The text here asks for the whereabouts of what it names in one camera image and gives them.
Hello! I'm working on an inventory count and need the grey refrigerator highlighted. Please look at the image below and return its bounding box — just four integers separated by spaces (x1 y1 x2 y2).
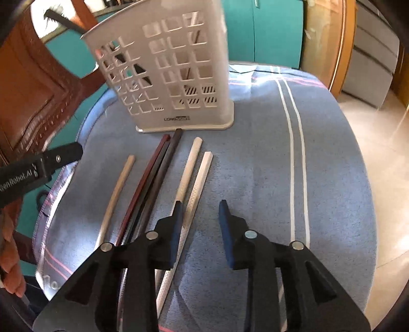
340 0 401 107

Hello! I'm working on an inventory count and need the person's left hand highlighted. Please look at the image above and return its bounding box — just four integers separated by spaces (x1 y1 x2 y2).
0 198 28 296

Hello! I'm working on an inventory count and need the beige chopstick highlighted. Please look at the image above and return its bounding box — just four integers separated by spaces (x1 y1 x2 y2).
94 155 136 250

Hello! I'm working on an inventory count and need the black chopstick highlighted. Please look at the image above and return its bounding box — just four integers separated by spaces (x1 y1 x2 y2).
126 141 171 245
44 9 154 88

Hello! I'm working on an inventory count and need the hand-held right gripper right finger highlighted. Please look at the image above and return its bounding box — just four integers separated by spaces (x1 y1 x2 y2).
218 199 371 332

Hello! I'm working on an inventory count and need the carved wooden chair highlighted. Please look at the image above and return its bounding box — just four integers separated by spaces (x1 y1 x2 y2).
0 0 109 230

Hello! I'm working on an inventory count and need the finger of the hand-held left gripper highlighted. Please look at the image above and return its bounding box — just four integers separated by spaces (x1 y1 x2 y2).
41 141 84 174

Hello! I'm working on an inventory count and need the wood framed glass sliding door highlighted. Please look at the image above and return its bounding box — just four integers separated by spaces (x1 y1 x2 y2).
300 0 357 98

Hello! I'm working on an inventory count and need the blue striped cloth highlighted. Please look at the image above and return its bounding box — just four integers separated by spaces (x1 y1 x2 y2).
33 62 378 332

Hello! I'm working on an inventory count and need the white chopstick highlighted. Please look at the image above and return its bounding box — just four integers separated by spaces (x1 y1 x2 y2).
153 137 203 296
156 151 214 316

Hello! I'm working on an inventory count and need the white plastic utensil basket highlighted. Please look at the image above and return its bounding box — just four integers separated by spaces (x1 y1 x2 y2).
80 0 235 133

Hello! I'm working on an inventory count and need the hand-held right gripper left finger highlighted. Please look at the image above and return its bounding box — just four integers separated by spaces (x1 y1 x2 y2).
32 201 184 332

